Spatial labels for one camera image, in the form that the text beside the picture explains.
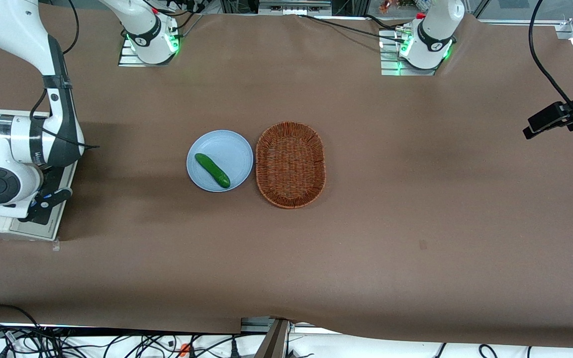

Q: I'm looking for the brown paper table cover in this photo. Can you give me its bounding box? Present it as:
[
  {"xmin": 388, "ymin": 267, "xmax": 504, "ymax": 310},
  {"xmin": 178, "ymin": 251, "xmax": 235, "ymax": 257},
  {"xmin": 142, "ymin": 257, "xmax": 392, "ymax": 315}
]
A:
[{"xmin": 0, "ymin": 10, "xmax": 573, "ymax": 349}]

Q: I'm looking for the black left camera cable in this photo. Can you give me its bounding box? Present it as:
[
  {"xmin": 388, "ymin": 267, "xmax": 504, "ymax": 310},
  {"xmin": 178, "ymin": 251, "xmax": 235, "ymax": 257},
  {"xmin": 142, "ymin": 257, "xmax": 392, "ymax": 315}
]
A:
[{"xmin": 528, "ymin": 0, "xmax": 573, "ymax": 112}]

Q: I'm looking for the aluminium extrusion post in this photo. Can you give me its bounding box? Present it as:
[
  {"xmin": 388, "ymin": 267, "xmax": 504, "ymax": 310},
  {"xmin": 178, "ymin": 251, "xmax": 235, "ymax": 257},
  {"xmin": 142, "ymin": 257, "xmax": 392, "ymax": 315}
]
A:
[{"xmin": 241, "ymin": 317, "xmax": 327, "ymax": 358}]

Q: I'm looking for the light blue round plate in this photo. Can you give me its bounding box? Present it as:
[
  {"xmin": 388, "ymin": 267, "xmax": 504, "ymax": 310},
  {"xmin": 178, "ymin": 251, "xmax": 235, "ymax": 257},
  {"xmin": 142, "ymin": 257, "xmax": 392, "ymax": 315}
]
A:
[{"xmin": 187, "ymin": 130, "xmax": 254, "ymax": 192}]

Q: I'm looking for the grey metal background box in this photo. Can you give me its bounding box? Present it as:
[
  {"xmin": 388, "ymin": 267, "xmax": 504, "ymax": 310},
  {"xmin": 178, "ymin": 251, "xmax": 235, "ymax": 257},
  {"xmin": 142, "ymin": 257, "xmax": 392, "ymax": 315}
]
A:
[{"xmin": 258, "ymin": 0, "xmax": 332, "ymax": 15}]

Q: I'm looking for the brown oval wicker basket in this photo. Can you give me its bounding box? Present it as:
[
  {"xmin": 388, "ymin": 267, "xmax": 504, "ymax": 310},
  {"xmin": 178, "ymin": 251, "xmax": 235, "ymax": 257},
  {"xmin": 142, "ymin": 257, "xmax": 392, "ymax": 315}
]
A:
[{"xmin": 255, "ymin": 121, "xmax": 326, "ymax": 209}]

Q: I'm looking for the black floor cable loop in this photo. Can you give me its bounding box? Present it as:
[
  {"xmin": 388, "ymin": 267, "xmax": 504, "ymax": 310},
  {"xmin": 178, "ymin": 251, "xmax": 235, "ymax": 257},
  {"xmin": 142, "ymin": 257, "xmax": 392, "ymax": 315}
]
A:
[{"xmin": 0, "ymin": 304, "xmax": 43, "ymax": 339}]

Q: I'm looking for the green cucumber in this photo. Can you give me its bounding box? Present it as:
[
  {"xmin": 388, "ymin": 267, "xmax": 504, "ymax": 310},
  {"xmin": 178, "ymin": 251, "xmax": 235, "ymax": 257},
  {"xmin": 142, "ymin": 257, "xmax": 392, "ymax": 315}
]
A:
[{"xmin": 194, "ymin": 153, "xmax": 231, "ymax": 188}]

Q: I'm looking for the black left arm base cable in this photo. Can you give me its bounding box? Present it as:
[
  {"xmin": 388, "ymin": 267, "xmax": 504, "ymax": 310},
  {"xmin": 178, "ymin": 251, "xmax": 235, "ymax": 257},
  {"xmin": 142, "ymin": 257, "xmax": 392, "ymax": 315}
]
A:
[{"xmin": 298, "ymin": 14, "xmax": 407, "ymax": 43}]

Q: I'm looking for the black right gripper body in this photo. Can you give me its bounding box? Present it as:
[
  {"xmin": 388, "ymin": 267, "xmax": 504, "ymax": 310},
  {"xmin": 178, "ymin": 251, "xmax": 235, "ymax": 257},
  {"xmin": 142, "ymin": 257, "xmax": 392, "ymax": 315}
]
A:
[{"xmin": 42, "ymin": 166, "xmax": 67, "ymax": 190}]

